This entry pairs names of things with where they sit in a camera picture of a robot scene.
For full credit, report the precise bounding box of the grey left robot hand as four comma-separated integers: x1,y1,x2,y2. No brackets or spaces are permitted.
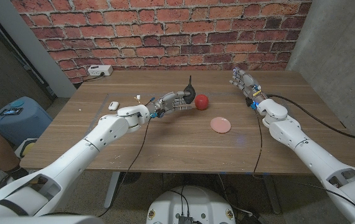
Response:
146,90,194,118

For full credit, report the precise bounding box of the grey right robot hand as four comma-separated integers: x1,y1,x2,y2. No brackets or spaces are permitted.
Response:
229,67,264,106

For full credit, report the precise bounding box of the black rubber air blower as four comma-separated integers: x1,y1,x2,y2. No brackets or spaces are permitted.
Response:
184,75,196,105

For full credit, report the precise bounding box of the red apple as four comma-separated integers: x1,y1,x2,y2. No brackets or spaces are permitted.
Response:
194,94,210,111

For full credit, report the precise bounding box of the pink round plate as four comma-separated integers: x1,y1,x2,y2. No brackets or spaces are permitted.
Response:
210,116,232,134

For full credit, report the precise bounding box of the red brick print backdrop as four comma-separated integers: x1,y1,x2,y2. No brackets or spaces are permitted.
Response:
11,0,313,84

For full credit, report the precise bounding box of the white power strip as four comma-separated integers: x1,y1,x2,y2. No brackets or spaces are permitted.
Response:
87,64,114,77

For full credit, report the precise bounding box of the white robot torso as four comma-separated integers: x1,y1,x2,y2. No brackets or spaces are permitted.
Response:
146,185,237,224

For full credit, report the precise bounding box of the white yellow floor object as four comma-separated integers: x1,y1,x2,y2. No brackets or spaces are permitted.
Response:
14,138,38,159

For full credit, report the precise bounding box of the blue plastic stool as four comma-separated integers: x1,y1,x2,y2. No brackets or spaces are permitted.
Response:
0,96,54,147

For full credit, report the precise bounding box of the black small device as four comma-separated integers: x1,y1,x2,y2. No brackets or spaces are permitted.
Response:
0,107,24,116

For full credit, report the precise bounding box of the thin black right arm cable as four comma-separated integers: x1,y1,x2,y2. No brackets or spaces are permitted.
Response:
252,108,263,180

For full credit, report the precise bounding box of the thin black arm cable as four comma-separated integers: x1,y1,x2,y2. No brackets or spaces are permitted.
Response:
98,117,152,218
252,108,263,180

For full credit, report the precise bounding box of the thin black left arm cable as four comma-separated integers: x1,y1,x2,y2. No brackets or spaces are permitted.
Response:
98,117,152,218

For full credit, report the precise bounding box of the black power strip cord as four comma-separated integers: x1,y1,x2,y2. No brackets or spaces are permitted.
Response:
82,72,106,82

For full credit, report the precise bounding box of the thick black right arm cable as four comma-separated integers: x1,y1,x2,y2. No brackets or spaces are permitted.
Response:
266,93,355,161

